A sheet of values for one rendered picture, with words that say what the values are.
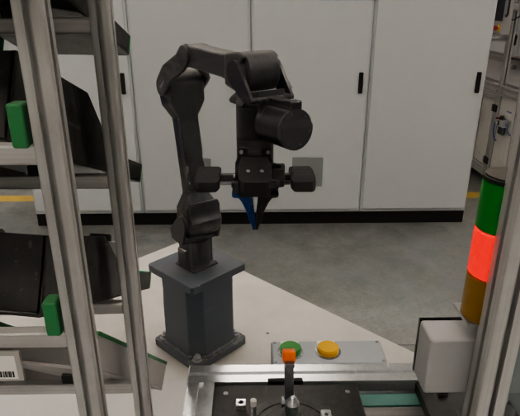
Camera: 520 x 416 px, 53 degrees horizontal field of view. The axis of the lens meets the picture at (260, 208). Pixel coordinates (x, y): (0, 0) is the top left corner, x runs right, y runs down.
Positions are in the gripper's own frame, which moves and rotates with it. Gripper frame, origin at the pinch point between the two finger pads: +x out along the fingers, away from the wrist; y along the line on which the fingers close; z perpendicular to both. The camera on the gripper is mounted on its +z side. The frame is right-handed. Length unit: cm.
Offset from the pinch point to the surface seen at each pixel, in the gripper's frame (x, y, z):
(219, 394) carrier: 28.4, -6.0, 10.4
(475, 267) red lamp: -6.9, 21.7, 32.5
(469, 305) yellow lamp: -2.4, 21.7, 32.5
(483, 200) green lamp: -13.8, 21.6, 31.9
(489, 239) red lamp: -10.2, 22.1, 33.2
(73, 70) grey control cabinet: 12, -118, -277
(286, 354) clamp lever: 18.3, 4.5, 13.3
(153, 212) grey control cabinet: 115, -74, -279
